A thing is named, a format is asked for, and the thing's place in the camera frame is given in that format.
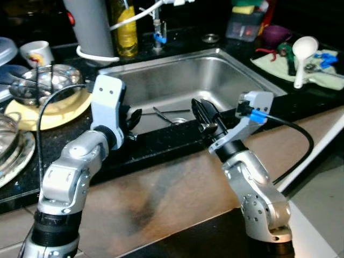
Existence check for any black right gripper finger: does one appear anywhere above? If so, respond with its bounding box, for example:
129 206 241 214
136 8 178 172
202 99 220 127
192 98 211 125

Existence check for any black chopstick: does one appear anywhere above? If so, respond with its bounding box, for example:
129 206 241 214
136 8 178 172
48 63 59 92
152 106 173 125
159 109 191 116

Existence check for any brown kitchen cabinet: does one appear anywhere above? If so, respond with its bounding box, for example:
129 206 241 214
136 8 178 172
0 107 344 258

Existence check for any stainless steel sink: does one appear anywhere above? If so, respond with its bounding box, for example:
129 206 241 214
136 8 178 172
97 48 288 135

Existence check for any yellow plate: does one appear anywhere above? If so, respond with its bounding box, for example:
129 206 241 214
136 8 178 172
4 89 93 131

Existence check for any pale green cloth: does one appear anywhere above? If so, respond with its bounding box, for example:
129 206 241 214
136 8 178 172
251 48 344 91

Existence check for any shiny round steel bowl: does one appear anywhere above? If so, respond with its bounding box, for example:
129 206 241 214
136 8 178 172
8 64 84 105

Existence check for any metal faucet with blue tape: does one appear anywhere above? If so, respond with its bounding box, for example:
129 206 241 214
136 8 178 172
150 0 167 54

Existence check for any yellow oil bottle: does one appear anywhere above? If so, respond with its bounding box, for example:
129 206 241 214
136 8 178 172
110 0 139 58

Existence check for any purple cup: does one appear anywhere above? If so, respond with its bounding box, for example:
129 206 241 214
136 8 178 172
262 25 293 48

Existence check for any grey electric kettle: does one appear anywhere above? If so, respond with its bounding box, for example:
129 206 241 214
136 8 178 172
63 0 116 57

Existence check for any green yellow sponge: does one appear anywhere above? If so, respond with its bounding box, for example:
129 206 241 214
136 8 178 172
231 0 264 16

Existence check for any black floor mat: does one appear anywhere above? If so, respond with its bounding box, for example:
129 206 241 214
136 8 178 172
116 207 259 258

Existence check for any floral print plate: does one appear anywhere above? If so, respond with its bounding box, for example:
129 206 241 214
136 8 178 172
0 129 35 189

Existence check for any white plastic ladle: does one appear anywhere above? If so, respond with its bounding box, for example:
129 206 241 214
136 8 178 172
293 36 319 89

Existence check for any red yellow snack bag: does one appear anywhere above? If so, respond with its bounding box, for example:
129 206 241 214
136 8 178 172
257 0 277 35

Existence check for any white mug with cartoon print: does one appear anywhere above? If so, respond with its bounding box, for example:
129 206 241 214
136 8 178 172
20 40 54 68

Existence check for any blue plastic clip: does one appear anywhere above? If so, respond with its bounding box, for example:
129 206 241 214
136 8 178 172
314 51 338 69

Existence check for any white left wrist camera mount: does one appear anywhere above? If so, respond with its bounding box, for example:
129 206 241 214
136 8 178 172
90 74 128 147

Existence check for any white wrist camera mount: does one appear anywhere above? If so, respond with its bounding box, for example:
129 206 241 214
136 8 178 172
90 74 128 147
209 90 275 155

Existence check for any black cable with blue clip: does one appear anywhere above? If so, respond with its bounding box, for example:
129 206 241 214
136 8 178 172
247 109 315 186

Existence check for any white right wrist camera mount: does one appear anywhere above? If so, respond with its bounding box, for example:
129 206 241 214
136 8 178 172
209 90 275 155

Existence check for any small round metal ring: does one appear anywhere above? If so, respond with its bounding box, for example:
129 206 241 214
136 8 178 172
202 33 221 44

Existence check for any white power cable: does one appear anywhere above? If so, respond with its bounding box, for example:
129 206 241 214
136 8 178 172
75 0 197 62

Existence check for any red handled tool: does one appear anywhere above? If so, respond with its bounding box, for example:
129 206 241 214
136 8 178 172
255 47 280 60

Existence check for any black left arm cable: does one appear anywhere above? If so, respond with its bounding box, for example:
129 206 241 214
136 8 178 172
35 82 98 183

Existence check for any green black handled tool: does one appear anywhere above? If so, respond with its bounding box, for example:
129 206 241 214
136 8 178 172
277 42 297 76

